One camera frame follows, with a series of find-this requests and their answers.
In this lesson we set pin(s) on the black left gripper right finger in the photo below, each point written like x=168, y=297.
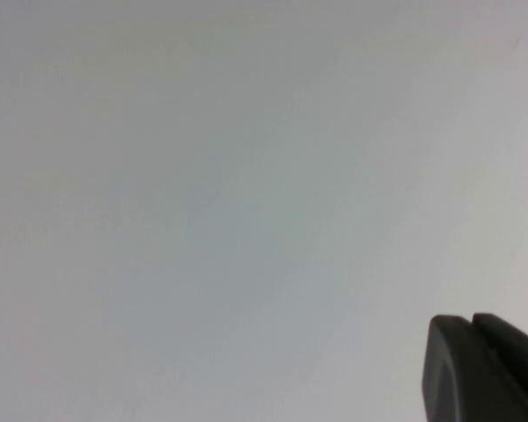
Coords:
x=523, y=378

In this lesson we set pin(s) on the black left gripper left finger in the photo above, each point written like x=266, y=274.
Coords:
x=453, y=373

